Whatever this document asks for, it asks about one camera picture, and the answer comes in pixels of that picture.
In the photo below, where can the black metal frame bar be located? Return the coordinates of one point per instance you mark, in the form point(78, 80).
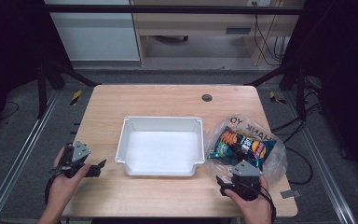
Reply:
point(167, 9)

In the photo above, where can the light wooden desk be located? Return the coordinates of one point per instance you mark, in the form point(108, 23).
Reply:
point(195, 23)

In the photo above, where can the person's left hand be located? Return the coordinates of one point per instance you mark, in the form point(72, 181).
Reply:
point(62, 189)

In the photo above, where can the white cabinet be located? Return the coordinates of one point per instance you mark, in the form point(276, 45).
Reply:
point(96, 34)

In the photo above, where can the grey metal bracket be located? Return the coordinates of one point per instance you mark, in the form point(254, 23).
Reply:
point(290, 194)

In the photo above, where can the clear plastic bag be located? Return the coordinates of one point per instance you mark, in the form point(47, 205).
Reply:
point(276, 161)

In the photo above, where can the black metal stand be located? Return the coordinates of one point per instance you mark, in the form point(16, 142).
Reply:
point(298, 87)
point(43, 90)

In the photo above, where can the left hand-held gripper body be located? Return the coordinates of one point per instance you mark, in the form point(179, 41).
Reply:
point(74, 155)

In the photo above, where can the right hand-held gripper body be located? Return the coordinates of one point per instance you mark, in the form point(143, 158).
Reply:
point(245, 183)

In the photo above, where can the blue snack packet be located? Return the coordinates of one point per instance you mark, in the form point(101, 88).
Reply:
point(227, 146)

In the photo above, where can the white plastic bin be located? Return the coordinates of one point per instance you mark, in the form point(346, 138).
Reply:
point(161, 149)

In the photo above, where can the aluminium floor rail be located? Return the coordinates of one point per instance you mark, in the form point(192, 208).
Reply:
point(323, 168)
point(18, 161)

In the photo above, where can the person's right hand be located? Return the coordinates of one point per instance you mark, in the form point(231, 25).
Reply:
point(256, 207)

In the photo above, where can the yellow black tape marker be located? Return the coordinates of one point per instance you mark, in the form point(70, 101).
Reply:
point(275, 98)
point(76, 97)

